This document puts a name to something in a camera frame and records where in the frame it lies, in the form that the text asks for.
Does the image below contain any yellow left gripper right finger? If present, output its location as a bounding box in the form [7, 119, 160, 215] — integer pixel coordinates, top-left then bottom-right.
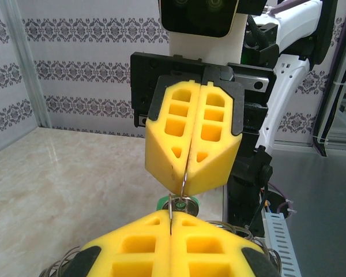
[171, 212, 280, 277]

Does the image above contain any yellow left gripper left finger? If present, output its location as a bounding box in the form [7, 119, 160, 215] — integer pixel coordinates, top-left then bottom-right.
[65, 209, 173, 277]

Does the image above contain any metal strip with key rings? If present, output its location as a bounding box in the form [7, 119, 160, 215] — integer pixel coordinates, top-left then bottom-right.
[39, 193, 281, 277]

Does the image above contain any small metal split ring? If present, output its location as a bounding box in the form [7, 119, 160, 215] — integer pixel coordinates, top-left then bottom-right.
[178, 169, 190, 200]

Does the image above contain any key with green cap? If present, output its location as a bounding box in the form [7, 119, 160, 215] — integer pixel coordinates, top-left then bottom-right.
[156, 194, 202, 219]

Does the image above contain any grey metal sheet panel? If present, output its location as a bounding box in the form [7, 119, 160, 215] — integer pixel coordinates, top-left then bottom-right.
[269, 144, 346, 277]

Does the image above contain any grey slotted cable duct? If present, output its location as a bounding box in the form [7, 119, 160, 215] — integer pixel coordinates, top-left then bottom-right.
[261, 212, 303, 277]

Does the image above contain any aluminium frame post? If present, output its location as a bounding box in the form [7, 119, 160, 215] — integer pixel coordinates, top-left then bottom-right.
[0, 0, 53, 130]
[313, 0, 346, 158]

